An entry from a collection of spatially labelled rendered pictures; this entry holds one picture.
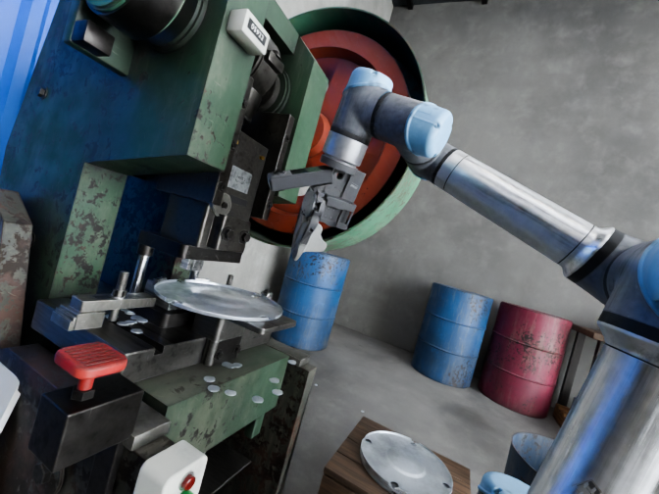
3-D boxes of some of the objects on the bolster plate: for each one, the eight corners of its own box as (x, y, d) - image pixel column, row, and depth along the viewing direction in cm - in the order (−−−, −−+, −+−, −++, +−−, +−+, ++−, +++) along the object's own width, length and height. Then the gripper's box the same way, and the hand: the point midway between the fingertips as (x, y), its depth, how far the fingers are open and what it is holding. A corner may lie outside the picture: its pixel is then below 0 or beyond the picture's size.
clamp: (154, 321, 70) (166, 275, 70) (68, 331, 55) (82, 274, 55) (137, 312, 73) (149, 269, 73) (50, 320, 58) (64, 266, 58)
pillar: (140, 296, 75) (156, 239, 75) (131, 296, 73) (147, 238, 73) (134, 293, 76) (150, 237, 76) (126, 294, 74) (141, 236, 74)
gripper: (372, 175, 56) (328, 276, 63) (355, 166, 64) (317, 256, 71) (329, 159, 53) (287, 268, 59) (316, 150, 61) (280, 247, 67)
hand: (292, 253), depth 63 cm, fingers closed
